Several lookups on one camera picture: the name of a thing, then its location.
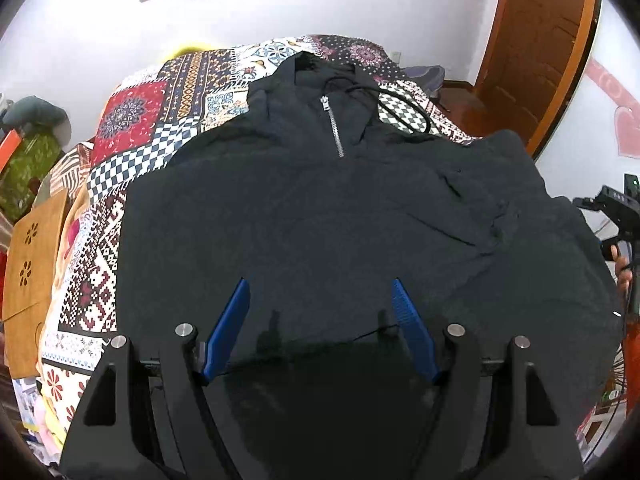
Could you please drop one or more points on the pink heart wall sticker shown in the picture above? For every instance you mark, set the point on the pink heart wall sticker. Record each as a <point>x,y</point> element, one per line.
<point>625,125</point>

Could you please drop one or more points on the green patterned bag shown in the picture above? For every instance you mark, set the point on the green patterned bag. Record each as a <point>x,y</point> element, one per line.
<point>32,165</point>

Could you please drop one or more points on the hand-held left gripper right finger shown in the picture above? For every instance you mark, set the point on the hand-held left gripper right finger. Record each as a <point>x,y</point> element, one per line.
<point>412,330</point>

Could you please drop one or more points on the wooden cabinet with flower cutouts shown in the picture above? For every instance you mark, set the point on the wooden cabinet with flower cutouts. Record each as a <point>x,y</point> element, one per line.
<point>32,270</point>

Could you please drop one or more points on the person's right hand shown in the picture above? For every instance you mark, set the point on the person's right hand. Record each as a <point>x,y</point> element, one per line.
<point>623,272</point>

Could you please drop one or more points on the orange fleece blanket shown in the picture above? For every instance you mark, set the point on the orange fleece blanket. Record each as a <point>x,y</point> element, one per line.
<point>77,220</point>

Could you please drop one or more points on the patchwork patterned bedspread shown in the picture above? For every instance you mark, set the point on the patchwork patterned bedspread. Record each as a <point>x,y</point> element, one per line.
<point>150,125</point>

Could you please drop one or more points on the orange box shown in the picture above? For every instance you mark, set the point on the orange box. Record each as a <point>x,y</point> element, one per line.
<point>9,150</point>

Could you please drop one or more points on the yellow pillow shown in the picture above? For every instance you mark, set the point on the yellow pillow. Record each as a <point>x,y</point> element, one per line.
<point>187,50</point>

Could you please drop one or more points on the brown wooden door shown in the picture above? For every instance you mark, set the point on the brown wooden door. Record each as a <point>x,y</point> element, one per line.
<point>540,45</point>

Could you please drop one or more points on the black zip hoodie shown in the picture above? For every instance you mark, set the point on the black zip hoodie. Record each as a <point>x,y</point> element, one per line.
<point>320,220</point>

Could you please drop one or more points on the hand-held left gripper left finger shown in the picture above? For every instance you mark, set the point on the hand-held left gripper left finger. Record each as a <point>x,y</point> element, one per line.
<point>227,332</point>

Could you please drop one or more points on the grey backpack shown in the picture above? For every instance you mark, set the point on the grey backpack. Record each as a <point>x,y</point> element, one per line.
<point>425,77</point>

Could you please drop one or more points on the white wall socket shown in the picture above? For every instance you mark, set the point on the white wall socket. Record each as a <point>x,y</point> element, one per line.
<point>396,56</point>

